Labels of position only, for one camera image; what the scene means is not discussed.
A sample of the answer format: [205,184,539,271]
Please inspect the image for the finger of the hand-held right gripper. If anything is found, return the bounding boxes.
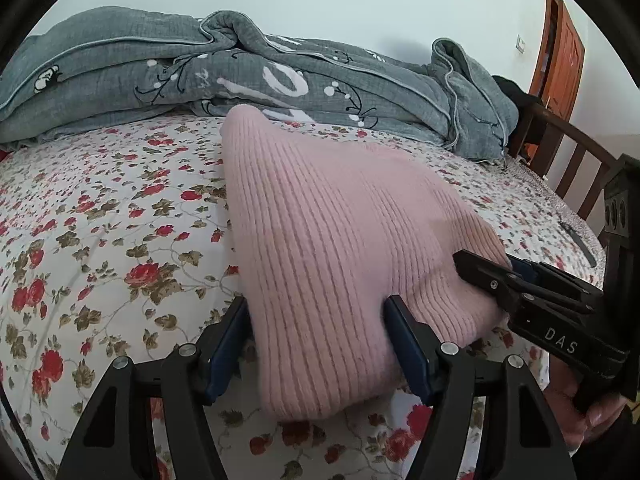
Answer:
[506,255,607,307]
[452,249,597,317]

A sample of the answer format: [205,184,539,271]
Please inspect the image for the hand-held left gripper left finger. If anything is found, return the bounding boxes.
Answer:
[57,297,252,480]

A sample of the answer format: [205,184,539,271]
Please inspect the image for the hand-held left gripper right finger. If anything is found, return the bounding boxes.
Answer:
[383,295,576,480]

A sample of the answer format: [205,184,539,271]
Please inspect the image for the pink ribbed knit sweater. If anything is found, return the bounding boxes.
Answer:
[220,104,514,423]

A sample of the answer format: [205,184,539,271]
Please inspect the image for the person's right hand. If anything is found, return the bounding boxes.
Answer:
[547,345,627,447]

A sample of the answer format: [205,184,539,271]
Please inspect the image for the dark slim object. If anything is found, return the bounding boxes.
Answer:
[559,220,599,269]

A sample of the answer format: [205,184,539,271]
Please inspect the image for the floral bed sheet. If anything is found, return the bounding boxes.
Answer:
[0,112,608,480]

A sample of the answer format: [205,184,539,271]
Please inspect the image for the dark cloth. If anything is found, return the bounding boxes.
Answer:
[492,75,547,147]

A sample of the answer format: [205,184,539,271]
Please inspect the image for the wooden door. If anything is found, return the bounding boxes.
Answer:
[529,0,586,127]

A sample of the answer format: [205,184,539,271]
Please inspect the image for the grey printed quilt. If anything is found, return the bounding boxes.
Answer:
[0,7,521,165]

